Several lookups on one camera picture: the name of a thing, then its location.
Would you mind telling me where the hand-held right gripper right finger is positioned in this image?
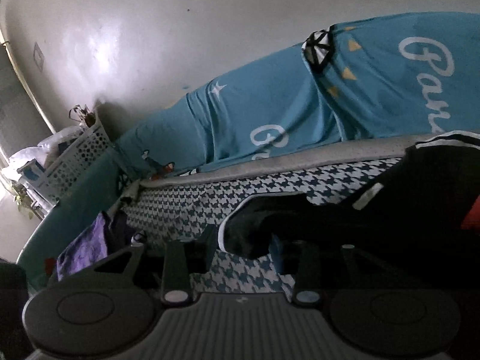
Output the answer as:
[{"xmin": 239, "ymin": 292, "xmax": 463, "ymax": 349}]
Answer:
[{"xmin": 271, "ymin": 232, "xmax": 398, "ymax": 305}]

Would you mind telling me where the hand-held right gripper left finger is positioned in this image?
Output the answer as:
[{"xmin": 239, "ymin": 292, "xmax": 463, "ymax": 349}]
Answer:
[{"xmin": 94, "ymin": 225, "xmax": 217, "ymax": 305}]

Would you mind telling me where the black garment with red print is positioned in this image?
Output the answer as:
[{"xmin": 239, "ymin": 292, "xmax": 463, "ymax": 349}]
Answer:
[{"xmin": 217, "ymin": 130, "xmax": 480, "ymax": 293}]

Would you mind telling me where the houndstooth blanket with grey edge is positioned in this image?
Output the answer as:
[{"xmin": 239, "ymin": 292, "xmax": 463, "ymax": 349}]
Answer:
[{"xmin": 67, "ymin": 133, "xmax": 447, "ymax": 297}]

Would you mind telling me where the purple cloth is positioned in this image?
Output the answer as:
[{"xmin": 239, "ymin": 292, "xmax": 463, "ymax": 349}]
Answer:
[{"xmin": 56, "ymin": 212, "xmax": 113, "ymax": 282}]

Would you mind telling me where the dark teal cloth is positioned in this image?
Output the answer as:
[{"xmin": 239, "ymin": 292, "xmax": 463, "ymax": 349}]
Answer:
[{"xmin": 17, "ymin": 146, "xmax": 130, "ymax": 282}]

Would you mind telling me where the white perforated basket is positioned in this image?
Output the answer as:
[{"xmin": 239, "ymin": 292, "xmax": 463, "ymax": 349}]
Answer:
[{"xmin": 37, "ymin": 118, "xmax": 113, "ymax": 205}]

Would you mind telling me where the blue printed bed sheet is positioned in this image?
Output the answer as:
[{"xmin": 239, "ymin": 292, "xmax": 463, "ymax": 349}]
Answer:
[{"xmin": 112, "ymin": 12, "xmax": 480, "ymax": 181}]

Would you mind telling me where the white plastic bag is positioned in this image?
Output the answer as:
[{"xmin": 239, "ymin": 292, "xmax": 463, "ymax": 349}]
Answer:
[{"xmin": 7, "ymin": 127, "xmax": 77, "ymax": 175}]

